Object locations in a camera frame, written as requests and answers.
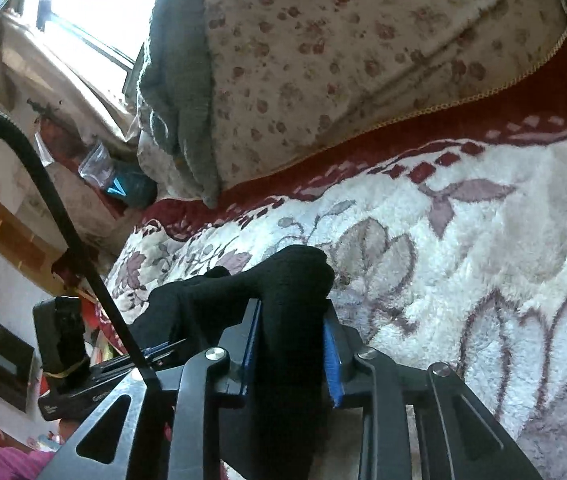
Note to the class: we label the grey-green fuzzy towel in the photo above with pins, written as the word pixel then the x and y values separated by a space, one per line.
pixel 181 95

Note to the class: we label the black pants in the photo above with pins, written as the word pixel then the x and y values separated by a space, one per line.
pixel 283 310

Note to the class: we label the clear plastic bag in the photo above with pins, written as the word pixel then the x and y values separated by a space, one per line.
pixel 94 161

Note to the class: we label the white floral fleece blanket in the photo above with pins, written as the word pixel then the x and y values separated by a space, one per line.
pixel 413 280

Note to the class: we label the window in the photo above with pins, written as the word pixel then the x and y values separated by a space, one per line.
pixel 98 15

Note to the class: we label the black framed picture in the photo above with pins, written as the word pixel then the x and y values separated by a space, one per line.
pixel 10 367

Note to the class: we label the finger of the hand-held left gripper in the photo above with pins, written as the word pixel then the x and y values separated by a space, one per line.
pixel 163 348

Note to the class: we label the floral pillow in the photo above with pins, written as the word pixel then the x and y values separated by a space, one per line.
pixel 353 60

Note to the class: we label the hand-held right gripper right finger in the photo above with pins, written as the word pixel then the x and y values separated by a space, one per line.
pixel 331 360

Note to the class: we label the teal bag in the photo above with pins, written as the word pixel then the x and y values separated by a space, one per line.
pixel 131 187

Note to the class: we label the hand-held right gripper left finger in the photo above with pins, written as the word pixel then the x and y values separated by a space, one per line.
pixel 251 352

